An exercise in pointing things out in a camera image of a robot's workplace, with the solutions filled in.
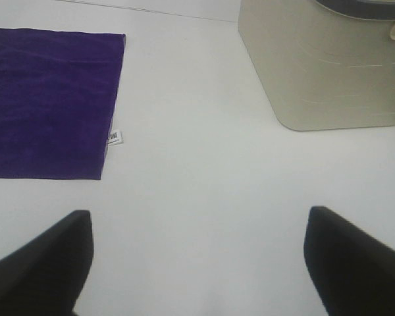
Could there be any purple towel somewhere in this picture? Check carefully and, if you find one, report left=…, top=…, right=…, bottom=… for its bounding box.
left=0, top=28, right=126, bottom=180

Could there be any beige storage bin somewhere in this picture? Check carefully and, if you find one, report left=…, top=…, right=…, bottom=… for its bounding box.
left=238, top=1, right=395, bottom=131

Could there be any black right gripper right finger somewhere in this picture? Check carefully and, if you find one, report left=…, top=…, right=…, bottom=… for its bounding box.
left=303, top=206, right=395, bottom=315

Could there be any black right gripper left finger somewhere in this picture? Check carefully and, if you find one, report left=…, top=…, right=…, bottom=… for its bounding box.
left=0, top=210, right=94, bottom=315

